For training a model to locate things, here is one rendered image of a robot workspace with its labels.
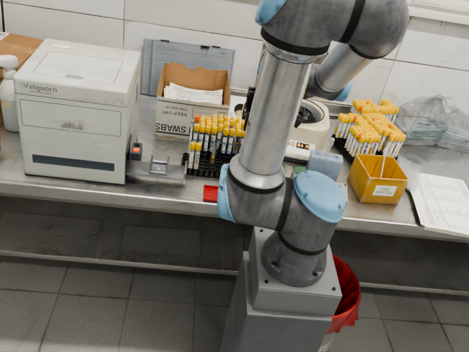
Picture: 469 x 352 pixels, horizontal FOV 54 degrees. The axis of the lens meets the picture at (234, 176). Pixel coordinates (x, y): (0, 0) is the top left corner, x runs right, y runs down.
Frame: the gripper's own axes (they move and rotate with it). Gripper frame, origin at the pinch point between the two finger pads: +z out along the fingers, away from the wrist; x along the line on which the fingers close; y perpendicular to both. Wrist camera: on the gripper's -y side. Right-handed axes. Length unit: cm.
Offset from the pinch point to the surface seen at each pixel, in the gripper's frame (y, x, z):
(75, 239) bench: 63, -32, 73
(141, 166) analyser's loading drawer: 34.4, 1.6, 7.9
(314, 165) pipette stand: -18.5, -4.0, 5.3
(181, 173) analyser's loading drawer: 22.8, 3.2, 7.9
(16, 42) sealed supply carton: 81, -44, -6
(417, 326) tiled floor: -98, -17, 99
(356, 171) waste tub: -32.7, -4.3, 6.0
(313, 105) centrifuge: -23.5, -36.3, 0.3
